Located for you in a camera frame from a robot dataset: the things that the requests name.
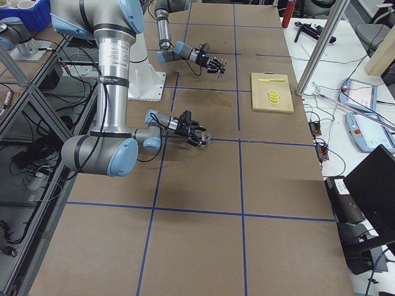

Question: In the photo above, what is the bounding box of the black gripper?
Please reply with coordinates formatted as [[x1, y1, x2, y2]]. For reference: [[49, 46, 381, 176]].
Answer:
[[174, 110, 206, 146], [196, 51, 227, 75]]

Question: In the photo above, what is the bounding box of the clear glass shaker cup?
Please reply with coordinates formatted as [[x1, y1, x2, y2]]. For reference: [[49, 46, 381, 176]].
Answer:
[[199, 131, 211, 146]]

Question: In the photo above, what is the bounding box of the steel jigger measuring cup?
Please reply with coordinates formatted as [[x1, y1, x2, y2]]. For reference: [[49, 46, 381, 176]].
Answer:
[[216, 59, 227, 78]]

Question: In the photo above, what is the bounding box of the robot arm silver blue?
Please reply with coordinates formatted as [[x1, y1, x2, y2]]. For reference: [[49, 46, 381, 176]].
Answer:
[[154, 1, 227, 77], [51, 1, 207, 176]]

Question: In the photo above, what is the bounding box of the yellow plastic knife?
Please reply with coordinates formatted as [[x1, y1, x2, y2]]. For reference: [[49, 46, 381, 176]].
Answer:
[[257, 78, 285, 83]]

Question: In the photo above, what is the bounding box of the bamboo cutting board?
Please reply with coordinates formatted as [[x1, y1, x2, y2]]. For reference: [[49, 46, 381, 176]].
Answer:
[[251, 73, 294, 113]]

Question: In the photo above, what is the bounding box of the lemon slice nearest knife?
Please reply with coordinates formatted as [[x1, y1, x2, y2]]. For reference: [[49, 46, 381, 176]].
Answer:
[[268, 90, 278, 96]]

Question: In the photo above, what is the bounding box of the red cylinder bottle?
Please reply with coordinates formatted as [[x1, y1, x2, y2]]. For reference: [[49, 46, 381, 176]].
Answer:
[[281, 0, 296, 28]]

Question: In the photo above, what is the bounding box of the grey office chair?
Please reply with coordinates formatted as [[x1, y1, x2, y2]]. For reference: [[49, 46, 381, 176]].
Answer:
[[355, 3, 394, 56]]

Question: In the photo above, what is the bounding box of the teach pendant far side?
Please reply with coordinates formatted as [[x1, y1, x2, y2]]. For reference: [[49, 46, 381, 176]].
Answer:
[[345, 112, 394, 154]]

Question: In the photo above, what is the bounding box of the wooden plank upright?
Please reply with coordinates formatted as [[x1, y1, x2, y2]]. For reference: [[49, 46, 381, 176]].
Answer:
[[364, 27, 394, 76]]

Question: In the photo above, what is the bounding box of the black box on desk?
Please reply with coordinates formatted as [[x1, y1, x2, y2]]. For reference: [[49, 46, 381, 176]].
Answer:
[[325, 176, 365, 225]]

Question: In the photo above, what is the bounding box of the black monitor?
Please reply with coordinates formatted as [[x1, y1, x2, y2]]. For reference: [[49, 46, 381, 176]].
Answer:
[[343, 144, 394, 254]]

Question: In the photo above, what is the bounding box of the blue plastic bin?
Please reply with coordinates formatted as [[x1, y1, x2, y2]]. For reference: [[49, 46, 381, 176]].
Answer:
[[1, 1, 51, 31]]

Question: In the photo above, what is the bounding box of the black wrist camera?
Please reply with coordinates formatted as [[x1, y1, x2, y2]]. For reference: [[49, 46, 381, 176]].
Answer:
[[200, 43, 210, 54]]

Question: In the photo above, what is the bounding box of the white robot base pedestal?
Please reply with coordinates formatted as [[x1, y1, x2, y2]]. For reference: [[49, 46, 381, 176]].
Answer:
[[128, 33, 166, 102]]

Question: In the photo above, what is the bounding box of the reacher grabber stick green handle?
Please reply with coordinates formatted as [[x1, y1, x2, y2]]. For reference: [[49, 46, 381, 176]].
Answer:
[[311, 81, 395, 133]]

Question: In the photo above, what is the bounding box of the aluminium frame post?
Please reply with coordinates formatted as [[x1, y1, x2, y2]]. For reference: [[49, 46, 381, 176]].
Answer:
[[296, 0, 350, 96]]

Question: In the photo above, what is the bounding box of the teach pendant near post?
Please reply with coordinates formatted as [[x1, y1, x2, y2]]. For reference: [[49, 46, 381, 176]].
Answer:
[[338, 78, 378, 112]]

